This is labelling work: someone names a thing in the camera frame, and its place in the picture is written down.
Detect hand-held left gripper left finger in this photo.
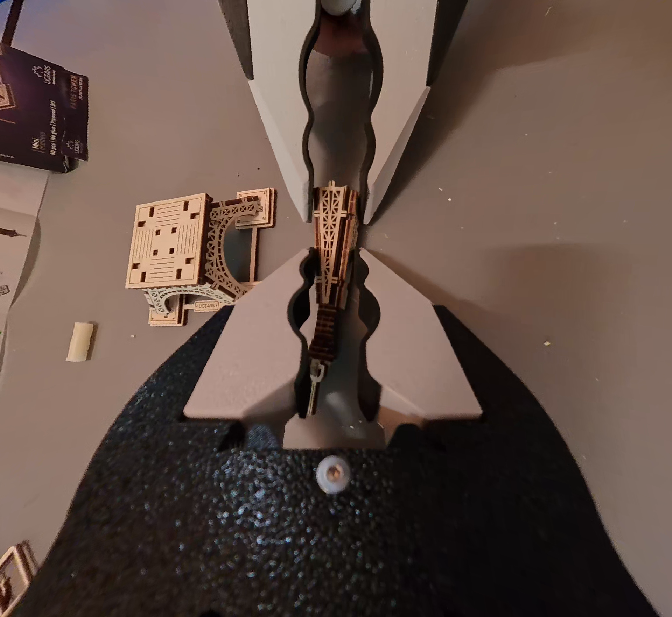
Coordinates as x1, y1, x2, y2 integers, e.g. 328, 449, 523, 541
183, 247, 319, 423

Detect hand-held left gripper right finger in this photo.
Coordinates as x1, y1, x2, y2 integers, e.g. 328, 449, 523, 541
357, 248, 484, 427

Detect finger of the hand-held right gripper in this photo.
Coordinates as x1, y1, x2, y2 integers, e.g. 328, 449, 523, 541
360, 0, 447, 227
243, 0, 322, 224

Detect wooden tower spire assembly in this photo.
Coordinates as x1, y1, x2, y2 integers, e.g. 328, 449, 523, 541
302, 182, 363, 416

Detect grey desk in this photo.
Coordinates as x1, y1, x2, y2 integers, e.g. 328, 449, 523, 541
0, 0, 672, 617

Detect wooden tower base model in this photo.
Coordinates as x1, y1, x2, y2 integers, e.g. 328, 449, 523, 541
125, 188, 277, 327

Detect small pale wax stick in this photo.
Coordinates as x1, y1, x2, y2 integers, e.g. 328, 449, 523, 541
65, 321, 97, 363

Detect dark purple model kit box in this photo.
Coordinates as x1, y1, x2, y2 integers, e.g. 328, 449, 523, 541
0, 42, 90, 175

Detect assembly diagram instruction sheet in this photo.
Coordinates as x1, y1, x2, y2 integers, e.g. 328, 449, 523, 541
0, 163, 51, 366

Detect wooden part sheet square frames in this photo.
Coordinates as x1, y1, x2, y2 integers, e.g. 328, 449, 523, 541
0, 541, 41, 617

